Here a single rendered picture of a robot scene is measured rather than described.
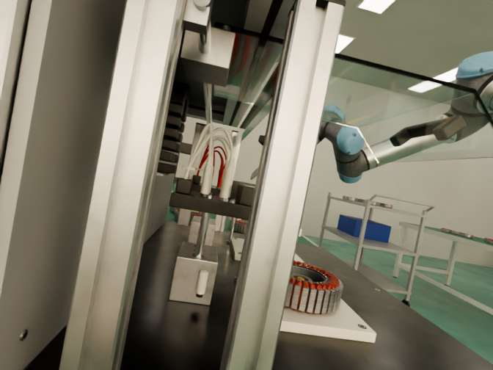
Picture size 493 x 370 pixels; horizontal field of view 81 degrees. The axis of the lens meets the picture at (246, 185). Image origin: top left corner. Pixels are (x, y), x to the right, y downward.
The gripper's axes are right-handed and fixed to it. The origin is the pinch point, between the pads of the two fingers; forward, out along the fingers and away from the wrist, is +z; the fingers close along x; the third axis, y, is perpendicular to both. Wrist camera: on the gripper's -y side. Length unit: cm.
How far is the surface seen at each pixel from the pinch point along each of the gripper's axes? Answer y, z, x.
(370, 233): 88, -28, 227
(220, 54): 2, -13, -71
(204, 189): 7, -2, -62
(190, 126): -231, 73, 420
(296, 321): 26, 0, -62
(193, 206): 8, 0, -63
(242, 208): 12, -4, -61
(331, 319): 29, -3, -59
